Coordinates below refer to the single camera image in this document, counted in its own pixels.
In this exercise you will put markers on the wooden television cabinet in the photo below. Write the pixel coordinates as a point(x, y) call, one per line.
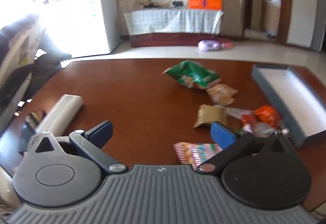
point(175, 39)

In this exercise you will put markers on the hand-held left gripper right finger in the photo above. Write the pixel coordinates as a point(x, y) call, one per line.
point(221, 134)

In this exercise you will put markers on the purple white detergent bottle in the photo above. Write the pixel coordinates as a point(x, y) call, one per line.
point(208, 45)

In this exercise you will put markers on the gold snack packet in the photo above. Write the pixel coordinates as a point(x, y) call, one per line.
point(210, 115)

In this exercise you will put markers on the small clear candy packet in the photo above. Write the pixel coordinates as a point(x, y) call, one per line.
point(264, 129)

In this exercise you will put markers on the tan pastry packet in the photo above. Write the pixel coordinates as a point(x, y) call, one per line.
point(221, 94)

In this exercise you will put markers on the black smartphone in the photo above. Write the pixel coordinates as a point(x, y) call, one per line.
point(30, 124)

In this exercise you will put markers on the large green snack bag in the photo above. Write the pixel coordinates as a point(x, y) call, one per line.
point(193, 73)

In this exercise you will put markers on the red plastic item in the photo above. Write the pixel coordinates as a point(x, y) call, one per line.
point(228, 45)

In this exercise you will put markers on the grey refrigerator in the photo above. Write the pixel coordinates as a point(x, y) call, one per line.
point(318, 17)

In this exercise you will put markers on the wooden door frame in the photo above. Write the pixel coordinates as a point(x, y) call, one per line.
point(284, 9)

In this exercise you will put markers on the grey cardboard box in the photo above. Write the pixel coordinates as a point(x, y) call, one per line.
point(293, 91)

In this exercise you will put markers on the flat black device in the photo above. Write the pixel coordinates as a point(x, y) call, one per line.
point(150, 5)

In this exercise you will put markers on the wooden kitchen cabinet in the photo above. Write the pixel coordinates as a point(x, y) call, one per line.
point(271, 17)

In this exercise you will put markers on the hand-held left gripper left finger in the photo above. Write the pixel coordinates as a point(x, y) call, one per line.
point(104, 131)

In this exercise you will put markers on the white chest freezer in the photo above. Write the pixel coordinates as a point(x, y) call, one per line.
point(101, 22)

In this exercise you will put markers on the orange snack packet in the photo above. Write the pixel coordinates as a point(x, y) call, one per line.
point(266, 114)

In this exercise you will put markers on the black scooter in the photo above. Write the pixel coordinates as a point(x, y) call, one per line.
point(48, 60)

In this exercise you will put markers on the clear nut packet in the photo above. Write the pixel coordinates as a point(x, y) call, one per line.
point(236, 112)

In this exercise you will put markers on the white remote control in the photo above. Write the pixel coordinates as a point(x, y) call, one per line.
point(61, 111)

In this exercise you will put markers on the black set-top box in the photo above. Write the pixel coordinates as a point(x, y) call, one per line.
point(177, 3)

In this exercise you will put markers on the colourful striped snack bag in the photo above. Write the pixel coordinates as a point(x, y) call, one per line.
point(193, 150)

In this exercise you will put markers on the pale patterned tablecloth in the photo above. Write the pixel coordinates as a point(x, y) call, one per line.
point(173, 21)

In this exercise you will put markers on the red clear snack packet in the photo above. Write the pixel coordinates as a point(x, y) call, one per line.
point(247, 120)

